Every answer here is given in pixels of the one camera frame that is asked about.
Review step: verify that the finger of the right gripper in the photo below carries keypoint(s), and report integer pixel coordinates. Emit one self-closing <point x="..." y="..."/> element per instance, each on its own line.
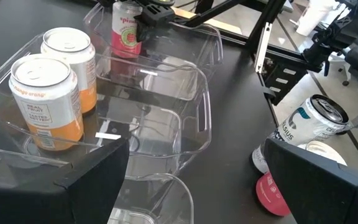
<point x="154" y="15"/>

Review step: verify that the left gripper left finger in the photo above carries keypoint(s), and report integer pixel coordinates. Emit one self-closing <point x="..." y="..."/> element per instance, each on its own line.
<point x="73" y="202"/>

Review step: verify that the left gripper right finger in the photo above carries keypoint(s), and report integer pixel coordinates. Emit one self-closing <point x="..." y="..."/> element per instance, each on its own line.
<point x="315" y="199"/>

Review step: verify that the pink and white soda can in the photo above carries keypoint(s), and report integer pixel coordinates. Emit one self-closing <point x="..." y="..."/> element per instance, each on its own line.
<point x="124" y="34"/>
<point x="270" y="194"/>

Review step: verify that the orange and white soda can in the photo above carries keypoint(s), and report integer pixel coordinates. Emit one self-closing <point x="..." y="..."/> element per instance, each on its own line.
<point x="73" y="56"/>
<point x="47" y="102"/>

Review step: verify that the light wooden base board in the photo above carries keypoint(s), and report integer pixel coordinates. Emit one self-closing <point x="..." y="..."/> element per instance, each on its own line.
<point x="225" y="27"/>

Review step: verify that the black box with white labels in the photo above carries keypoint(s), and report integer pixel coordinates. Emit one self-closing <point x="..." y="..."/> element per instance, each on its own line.
<point x="294" y="81"/>

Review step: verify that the black diagonal frame strut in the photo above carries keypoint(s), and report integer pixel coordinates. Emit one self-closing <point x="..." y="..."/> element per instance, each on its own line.
<point x="216" y="14"/>

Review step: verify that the black post with white strip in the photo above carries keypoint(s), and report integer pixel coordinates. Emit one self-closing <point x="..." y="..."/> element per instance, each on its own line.
<point x="269" y="18"/>

